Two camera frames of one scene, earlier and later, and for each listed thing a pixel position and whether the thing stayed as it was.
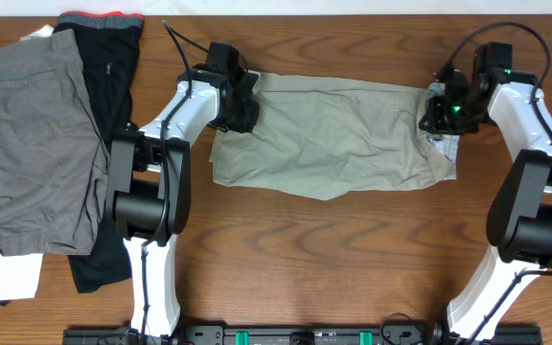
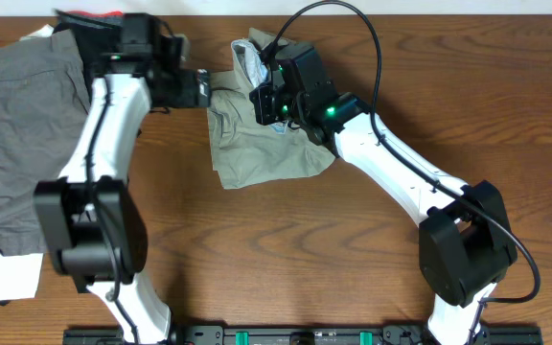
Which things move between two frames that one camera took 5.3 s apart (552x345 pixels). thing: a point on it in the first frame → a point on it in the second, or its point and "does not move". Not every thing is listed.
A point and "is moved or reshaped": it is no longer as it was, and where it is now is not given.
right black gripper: x=437 y=122 → x=264 y=97
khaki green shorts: x=329 y=138 is moved or reshaped
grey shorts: x=41 y=184 does not move
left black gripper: x=252 y=110 → x=187 y=98
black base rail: x=305 y=335 does not move
